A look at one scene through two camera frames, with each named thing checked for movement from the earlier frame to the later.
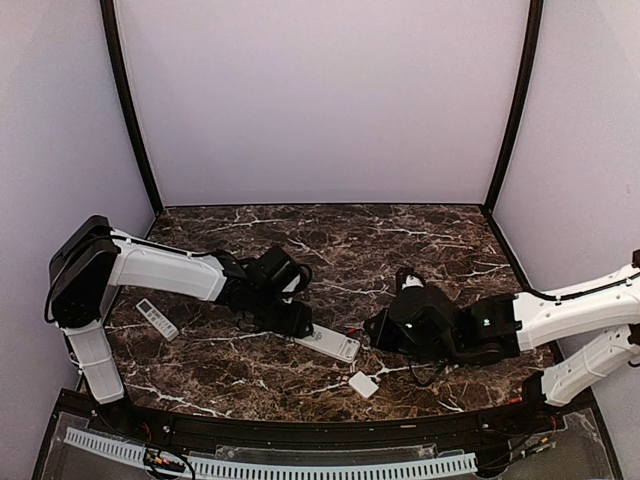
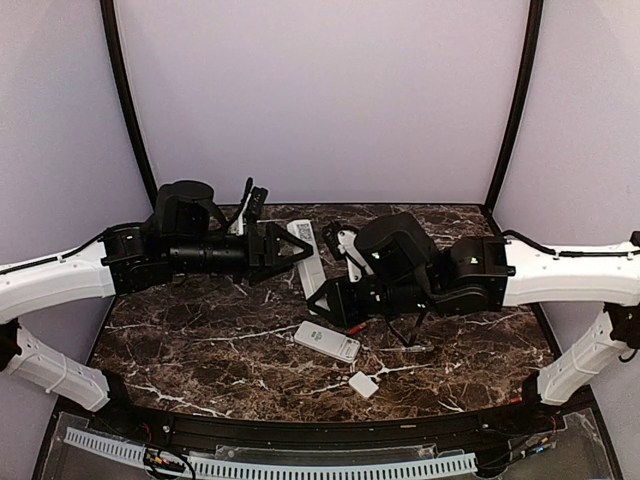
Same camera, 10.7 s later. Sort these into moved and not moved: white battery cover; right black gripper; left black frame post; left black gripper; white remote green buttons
Moved: right black gripper; left black gripper
Not moved: white remote green buttons; white battery cover; left black frame post
